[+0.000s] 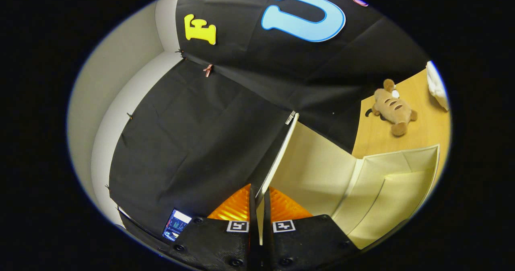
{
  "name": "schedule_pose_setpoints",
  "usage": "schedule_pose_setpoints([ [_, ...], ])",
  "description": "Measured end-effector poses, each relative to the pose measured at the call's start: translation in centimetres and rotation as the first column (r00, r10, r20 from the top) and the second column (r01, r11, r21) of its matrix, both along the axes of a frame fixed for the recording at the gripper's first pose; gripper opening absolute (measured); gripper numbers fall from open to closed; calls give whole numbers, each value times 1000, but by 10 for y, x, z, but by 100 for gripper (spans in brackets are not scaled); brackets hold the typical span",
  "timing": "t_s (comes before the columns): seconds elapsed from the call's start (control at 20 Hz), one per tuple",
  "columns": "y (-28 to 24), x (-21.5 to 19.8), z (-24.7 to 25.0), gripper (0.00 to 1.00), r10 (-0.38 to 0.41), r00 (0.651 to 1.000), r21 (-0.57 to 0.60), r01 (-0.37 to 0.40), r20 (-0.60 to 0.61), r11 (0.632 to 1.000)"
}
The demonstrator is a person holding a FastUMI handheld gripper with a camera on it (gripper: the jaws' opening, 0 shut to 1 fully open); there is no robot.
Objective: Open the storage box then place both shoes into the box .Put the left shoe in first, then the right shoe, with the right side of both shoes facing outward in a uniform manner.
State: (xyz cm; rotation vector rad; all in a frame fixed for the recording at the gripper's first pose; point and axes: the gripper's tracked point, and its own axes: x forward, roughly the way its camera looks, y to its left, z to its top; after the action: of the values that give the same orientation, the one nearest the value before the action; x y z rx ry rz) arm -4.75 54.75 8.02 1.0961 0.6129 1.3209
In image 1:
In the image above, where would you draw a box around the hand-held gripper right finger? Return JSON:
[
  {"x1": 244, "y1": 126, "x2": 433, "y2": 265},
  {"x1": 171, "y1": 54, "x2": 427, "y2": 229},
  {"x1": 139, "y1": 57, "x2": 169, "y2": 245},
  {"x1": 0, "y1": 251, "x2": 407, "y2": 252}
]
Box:
[{"x1": 264, "y1": 187, "x2": 361, "y2": 271}]

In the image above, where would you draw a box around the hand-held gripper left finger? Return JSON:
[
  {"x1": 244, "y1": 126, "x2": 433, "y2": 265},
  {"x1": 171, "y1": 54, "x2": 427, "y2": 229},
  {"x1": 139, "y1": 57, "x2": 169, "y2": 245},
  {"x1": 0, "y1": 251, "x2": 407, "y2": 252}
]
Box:
[{"x1": 167, "y1": 184, "x2": 260, "y2": 271}]

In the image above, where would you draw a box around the grey fabric storage box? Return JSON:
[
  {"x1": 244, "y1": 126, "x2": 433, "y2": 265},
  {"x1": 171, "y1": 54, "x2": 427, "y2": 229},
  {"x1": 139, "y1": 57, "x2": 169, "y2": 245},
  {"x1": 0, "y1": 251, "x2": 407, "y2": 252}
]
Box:
[{"x1": 255, "y1": 111, "x2": 441, "y2": 250}]

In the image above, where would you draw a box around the small lit screen device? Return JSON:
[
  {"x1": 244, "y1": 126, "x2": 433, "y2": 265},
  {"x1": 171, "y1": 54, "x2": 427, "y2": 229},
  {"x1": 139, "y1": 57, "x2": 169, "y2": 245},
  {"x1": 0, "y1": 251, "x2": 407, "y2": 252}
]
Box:
[{"x1": 162, "y1": 209, "x2": 193, "y2": 242}]

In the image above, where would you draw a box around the black backdrop cloth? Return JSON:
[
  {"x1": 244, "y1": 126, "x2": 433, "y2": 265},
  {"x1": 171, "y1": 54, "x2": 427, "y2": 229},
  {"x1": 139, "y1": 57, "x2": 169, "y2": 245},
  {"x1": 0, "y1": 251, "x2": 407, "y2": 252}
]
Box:
[{"x1": 109, "y1": 0, "x2": 431, "y2": 243}]

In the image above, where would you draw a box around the brown striped plush toy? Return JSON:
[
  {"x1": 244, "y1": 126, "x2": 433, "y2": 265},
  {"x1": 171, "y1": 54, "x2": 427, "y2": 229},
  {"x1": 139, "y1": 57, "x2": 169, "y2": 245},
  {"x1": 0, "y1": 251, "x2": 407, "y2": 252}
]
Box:
[{"x1": 365, "y1": 78, "x2": 418, "y2": 137}]

